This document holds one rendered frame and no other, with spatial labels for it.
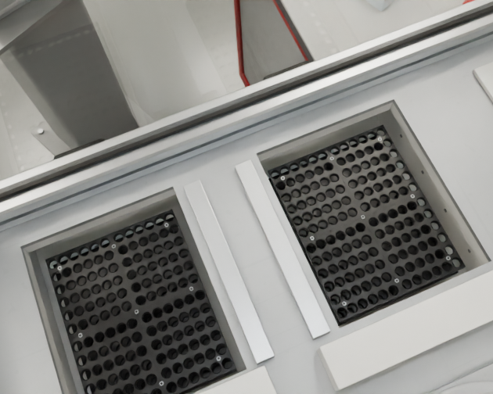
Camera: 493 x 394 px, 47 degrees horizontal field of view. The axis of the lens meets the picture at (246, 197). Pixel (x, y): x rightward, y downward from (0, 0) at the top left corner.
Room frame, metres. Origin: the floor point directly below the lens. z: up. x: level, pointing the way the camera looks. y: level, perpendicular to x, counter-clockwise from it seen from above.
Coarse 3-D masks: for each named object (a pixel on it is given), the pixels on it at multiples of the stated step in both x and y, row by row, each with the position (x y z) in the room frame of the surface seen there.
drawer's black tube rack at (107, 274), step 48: (144, 240) 0.24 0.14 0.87; (96, 288) 0.17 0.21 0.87; (144, 288) 0.16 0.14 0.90; (192, 288) 0.16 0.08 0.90; (96, 336) 0.11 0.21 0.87; (144, 336) 0.10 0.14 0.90; (192, 336) 0.10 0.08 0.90; (96, 384) 0.05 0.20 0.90; (144, 384) 0.05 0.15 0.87; (192, 384) 0.04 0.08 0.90
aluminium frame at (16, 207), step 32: (448, 32) 0.45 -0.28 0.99; (480, 32) 0.45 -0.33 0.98; (352, 64) 0.41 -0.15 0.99; (384, 64) 0.41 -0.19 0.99; (416, 64) 0.42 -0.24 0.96; (288, 96) 0.37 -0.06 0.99; (320, 96) 0.38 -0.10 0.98; (192, 128) 0.34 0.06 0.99; (224, 128) 0.33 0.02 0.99; (256, 128) 0.35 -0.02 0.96; (96, 160) 0.30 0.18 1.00; (128, 160) 0.30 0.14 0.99; (160, 160) 0.31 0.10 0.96; (32, 192) 0.27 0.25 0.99; (64, 192) 0.27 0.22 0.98; (96, 192) 0.28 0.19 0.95; (0, 224) 0.24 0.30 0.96
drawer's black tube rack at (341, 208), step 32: (352, 160) 0.33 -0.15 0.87; (384, 160) 0.33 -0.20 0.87; (288, 192) 0.28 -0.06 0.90; (320, 192) 0.27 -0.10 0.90; (352, 192) 0.27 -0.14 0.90; (384, 192) 0.27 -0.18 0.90; (416, 192) 0.26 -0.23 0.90; (320, 224) 0.24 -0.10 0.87; (352, 224) 0.22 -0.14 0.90; (384, 224) 0.22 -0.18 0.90; (416, 224) 0.22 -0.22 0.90; (320, 256) 0.19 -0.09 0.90; (352, 256) 0.18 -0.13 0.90; (384, 256) 0.18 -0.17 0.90; (416, 256) 0.18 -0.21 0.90; (448, 256) 0.17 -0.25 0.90; (352, 288) 0.15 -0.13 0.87; (384, 288) 0.14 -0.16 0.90; (416, 288) 0.14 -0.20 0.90
